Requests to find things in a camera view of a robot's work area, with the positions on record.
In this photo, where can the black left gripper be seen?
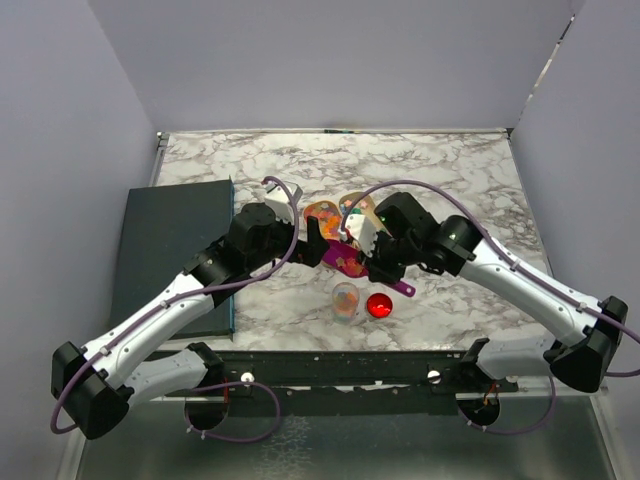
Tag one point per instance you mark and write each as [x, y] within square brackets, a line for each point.
[311, 252]

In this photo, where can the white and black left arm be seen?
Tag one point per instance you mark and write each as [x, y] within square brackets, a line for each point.
[97, 384]

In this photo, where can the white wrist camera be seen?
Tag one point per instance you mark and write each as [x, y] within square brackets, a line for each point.
[276, 199]
[363, 230]

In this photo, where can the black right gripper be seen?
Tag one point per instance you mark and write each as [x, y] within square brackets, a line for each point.
[378, 270]

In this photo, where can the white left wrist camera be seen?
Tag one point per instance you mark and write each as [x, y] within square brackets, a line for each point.
[276, 199]

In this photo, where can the purple plastic scoop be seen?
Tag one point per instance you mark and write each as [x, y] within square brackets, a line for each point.
[344, 258]

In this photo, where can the red round lid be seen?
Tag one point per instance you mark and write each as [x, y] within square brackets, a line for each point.
[379, 305]

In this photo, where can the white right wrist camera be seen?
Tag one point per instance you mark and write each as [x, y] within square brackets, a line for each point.
[363, 230]

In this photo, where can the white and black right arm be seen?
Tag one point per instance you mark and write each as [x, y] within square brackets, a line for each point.
[582, 331]

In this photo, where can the clear plastic cup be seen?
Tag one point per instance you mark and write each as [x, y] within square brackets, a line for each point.
[345, 302]

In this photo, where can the dark box with blue edge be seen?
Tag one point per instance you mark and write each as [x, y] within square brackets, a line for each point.
[163, 228]

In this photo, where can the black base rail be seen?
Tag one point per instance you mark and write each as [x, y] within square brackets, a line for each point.
[333, 383]

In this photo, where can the beige tray translucent star candies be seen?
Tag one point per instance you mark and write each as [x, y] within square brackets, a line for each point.
[329, 218]

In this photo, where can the beige tray opaque star candies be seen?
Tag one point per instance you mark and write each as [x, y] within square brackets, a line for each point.
[365, 206]

